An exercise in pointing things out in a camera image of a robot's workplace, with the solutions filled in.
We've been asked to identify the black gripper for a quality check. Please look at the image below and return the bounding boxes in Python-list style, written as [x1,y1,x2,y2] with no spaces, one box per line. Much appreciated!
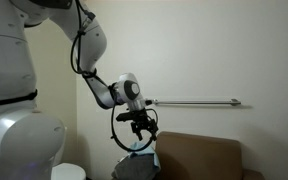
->
[130,111,159,142]

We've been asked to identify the light blue towel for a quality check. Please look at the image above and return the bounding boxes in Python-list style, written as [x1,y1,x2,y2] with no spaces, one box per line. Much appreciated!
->
[127,141,161,171]

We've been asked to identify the grey terry towel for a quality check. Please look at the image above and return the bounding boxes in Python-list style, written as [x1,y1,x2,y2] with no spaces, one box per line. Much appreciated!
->
[111,154,160,180]

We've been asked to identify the brown armchair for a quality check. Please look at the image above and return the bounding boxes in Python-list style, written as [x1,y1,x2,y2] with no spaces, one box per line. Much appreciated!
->
[152,130,267,180]

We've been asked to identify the metal towel bar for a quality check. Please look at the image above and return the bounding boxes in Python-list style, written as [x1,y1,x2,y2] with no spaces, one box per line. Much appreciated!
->
[146,98,242,107]

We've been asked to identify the white toilet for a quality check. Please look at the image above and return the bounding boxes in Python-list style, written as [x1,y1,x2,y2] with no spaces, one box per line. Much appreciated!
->
[51,162,87,180]

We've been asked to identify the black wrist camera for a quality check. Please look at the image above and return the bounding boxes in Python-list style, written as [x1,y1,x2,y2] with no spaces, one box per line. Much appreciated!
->
[115,111,142,122]

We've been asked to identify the black strap on arm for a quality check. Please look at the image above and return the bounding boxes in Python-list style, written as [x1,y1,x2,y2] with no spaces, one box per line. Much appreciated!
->
[0,89,38,108]

